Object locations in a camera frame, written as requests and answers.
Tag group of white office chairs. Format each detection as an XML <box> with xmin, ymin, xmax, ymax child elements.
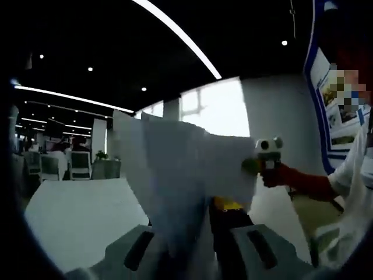
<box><xmin>23</xmin><ymin>150</ymin><xmax>122</xmax><ymax>182</ymax></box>

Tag person's white shirt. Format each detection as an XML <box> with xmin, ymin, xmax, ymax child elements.
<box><xmin>308</xmin><ymin>124</ymin><xmax>373</xmax><ymax>269</ymax></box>

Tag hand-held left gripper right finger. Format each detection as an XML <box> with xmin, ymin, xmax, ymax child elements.
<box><xmin>212</xmin><ymin>197</ymin><xmax>297</xmax><ymax>280</ymax></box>

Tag white square pillar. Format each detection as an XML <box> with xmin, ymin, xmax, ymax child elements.
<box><xmin>92</xmin><ymin>118</ymin><xmax>107</xmax><ymax>156</ymax></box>

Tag blue white wall posters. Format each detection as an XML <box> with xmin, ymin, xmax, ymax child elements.
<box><xmin>302</xmin><ymin>0</ymin><xmax>373</xmax><ymax>176</ymax></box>

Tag person's right hand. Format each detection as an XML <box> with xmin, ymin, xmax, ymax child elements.
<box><xmin>261</xmin><ymin>163</ymin><xmax>290</xmax><ymax>189</ymax></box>

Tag thin ceiling light strip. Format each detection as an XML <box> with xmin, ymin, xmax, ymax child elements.
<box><xmin>14</xmin><ymin>85</ymin><xmax>135</xmax><ymax>114</ymax></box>

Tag wide ceiling light strip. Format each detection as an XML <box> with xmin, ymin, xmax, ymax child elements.
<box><xmin>132</xmin><ymin>0</ymin><xmax>223</xmax><ymax>80</ymax></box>

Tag white table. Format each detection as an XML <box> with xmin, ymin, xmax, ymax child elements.
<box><xmin>24</xmin><ymin>177</ymin><xmax>312</xmax><ymax>274</ymax></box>

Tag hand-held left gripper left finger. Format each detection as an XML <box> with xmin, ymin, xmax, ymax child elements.
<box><xmin>103</xmin><ymin>224</ymin><xmax>175</xmax><ymax>280</ymax></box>

